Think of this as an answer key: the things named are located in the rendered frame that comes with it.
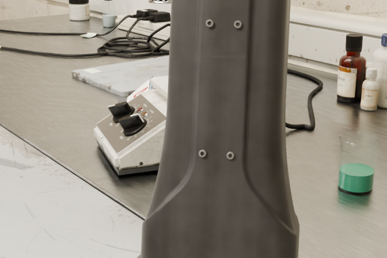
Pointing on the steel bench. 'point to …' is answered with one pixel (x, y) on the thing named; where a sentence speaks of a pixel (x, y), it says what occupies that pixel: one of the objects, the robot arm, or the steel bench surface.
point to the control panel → (118, 143)
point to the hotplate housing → (136, 149)
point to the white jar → (79, 8)
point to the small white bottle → (370, 90)
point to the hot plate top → (160, 84)
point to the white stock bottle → (378, 61)
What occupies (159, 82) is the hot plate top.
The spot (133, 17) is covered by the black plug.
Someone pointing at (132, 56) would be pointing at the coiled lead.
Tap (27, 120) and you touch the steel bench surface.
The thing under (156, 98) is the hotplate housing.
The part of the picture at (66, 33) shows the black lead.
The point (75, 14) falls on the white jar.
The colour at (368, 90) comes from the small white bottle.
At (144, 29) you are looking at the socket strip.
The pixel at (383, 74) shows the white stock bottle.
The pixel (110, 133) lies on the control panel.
